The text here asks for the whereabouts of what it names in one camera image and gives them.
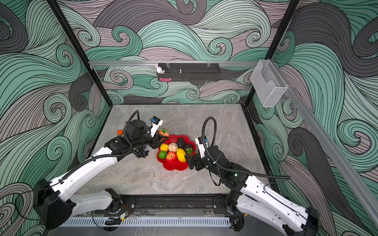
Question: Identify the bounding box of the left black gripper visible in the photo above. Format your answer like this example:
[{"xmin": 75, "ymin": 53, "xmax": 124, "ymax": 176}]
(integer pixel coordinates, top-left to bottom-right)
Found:
[{"xmin": 132, "ymin": 129, "xmax": 168, "ymax": 150}]

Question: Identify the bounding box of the black grape bunch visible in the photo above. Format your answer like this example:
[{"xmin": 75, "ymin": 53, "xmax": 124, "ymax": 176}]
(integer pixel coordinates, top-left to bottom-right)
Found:
[{"xmin": 133, "ymin": 146, "xmax": 149, "ymax": 158}]

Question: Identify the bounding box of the red strawberry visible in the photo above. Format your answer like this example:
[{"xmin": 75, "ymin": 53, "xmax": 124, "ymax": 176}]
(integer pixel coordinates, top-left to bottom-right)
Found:
[{"xmin": 158, "ymin": 128, "xmax": 169, "ymax": 137}]

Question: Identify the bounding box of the dark mangosteen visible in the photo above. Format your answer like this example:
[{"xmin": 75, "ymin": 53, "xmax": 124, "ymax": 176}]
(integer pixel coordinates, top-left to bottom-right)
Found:
[{"xmin": 184, "ymin": 143, "xmax": 194, "ymax": 154}]

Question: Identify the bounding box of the yellow bell pepper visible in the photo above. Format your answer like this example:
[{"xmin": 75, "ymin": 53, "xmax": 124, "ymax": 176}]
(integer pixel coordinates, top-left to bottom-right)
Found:
[{"xmin": 160, "ymin": 144, "xmax": 169, "ymax": 152}]

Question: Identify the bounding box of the green lime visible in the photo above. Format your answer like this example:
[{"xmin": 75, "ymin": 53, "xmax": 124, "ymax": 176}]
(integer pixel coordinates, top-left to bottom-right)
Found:
[{"xmin": 158, "ymin": 150, "xmax": 167, "ymax": 159}]

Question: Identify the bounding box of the yellow lemon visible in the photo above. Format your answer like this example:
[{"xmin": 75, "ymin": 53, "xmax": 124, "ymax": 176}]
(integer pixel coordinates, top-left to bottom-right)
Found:
[{"xmin": 176, "ymin": 148, "xmax": 186, "ymax": 163}]

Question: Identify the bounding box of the pale cream pear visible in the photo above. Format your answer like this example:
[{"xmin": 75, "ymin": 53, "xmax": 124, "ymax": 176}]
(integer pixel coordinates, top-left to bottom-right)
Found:
[{"xmin": 168, "ymin": 143, "xmax": 179, "ymax": 152}]

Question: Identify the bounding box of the dark avocado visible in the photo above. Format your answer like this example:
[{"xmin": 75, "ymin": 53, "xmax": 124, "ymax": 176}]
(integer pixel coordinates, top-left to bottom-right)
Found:
[{"xmin": 177, "ymin": 137, "xmax": 186, "ymax": 149}]

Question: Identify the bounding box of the red apple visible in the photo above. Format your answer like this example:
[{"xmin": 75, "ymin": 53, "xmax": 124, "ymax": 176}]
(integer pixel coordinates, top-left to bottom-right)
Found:
[{"xmin": 166, "ymin": 151, "xmax": 178, "ymax": 162}]

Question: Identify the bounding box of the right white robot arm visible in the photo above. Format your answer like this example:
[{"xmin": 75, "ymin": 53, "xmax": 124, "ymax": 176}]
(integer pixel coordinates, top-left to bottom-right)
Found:
[{"xmin": 185, "ymin": 146, "xmax": 320, "ymax": 236}]

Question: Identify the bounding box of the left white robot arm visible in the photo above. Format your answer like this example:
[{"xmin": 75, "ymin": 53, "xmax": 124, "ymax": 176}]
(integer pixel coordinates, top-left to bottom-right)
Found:
[{"xmin": 33, "ymin": 116, "xmax": 167, "ymax": 230}]

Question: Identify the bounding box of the pink item in tray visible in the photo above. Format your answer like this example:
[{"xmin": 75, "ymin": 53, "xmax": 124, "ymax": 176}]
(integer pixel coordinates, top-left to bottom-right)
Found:
[{"xmin": 159, "ymin": 78, "xmax": 172, "ymax": 82}]

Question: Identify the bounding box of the small white rabbit figurine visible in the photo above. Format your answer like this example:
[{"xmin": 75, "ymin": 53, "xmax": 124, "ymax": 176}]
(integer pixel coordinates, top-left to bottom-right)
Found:
[{"xmin": 155, "ymin": 64, "xmax": 165, "ymax": 74}]

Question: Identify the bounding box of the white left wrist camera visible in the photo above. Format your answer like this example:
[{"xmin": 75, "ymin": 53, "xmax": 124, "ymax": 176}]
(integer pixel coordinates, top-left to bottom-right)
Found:
[{"xmin": 150, "ymin": 116, "xmax": 163, "ymax": 137}]

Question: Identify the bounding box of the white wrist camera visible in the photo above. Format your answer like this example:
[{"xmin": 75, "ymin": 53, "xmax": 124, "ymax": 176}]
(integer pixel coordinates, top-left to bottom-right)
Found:
[
  {"xmin": 150, "ymin": 116, "xmax": 163, "ymax": 137},
  {"xmin": 195, "ymin": 136, "xmax": 209, "ymax": 158}
]

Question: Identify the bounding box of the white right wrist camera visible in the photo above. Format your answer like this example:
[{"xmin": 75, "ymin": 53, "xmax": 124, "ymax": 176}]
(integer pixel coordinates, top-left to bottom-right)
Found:
[{"xmin": 195, "ymin": 136, "xmax": 209, "ymax": 158}]

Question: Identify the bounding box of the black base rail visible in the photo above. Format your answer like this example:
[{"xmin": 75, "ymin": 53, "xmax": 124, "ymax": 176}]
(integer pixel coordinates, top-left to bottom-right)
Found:
[{"xmin": 120, "ymin": 193, "xmax": 238, "ymax": 215}]

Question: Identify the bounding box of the white slotted cable duct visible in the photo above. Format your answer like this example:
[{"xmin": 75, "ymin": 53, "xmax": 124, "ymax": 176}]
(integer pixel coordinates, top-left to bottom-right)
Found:
[{"xmin": 61, "ymin": 216, "xmax": 230, "ymax": 227}]

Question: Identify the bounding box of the aluminium wall rail back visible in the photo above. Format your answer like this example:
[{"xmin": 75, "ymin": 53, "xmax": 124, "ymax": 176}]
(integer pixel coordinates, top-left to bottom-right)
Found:
[{"xmin": 88, "ymin": 60, "xmax": 259, "ymax": 68}]

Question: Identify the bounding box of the aluminium wall rail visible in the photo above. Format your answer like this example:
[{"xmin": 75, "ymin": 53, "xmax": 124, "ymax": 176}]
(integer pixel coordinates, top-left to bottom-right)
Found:
[
  {"xmin": 88, "ymin": 60, "xmax": 259, "ymax": 68},
  {"xmin": 271, "ymin": 61, "xmax": 378, "ymax": 226}
]

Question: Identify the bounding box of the black wall shelf tray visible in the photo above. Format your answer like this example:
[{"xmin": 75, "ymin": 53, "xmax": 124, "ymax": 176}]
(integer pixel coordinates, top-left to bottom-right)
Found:
[{"xmin": 157, "ymin": 63, "xmax": 221, "ymax": 83}]

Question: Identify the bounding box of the clear plastic wall holder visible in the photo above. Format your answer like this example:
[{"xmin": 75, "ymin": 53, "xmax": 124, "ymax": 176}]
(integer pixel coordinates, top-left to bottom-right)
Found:
[{"xmin": 251, "ymin": 60, "xmax": 288, "ymax": 108}]

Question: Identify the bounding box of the aluminium wall rail right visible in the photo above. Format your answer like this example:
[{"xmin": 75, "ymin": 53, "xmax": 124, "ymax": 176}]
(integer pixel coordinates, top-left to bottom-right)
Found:
[{"xmin": 271, "ymin": 61, "xmax": 378, "ymax": 226}]

